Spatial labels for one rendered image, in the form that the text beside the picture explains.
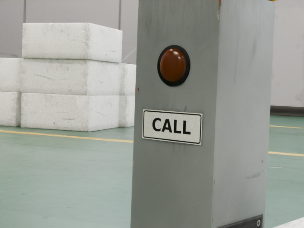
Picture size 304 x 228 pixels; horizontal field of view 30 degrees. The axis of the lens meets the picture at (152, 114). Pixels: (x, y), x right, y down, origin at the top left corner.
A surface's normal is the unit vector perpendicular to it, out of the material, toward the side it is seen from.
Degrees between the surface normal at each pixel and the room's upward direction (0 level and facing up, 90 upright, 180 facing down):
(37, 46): 90
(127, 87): 90
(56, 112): 90
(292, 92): 90
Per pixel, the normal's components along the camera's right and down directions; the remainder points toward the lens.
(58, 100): -0.33, 0.04
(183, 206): -0.65, 0.01
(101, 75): 0.93, 0.05
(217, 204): 0.76, 0.06
